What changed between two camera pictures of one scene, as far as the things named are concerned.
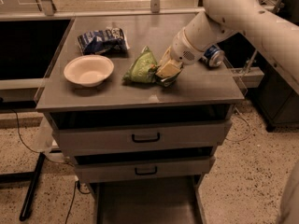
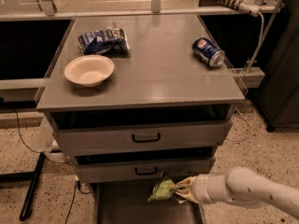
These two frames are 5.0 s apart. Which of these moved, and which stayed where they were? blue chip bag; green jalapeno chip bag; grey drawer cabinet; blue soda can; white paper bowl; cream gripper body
Moved: cream gripper body; green jalapeno chip bag
Stayed: white paper bowl; blue chip bag; grey drawer cabinet; blue soda can
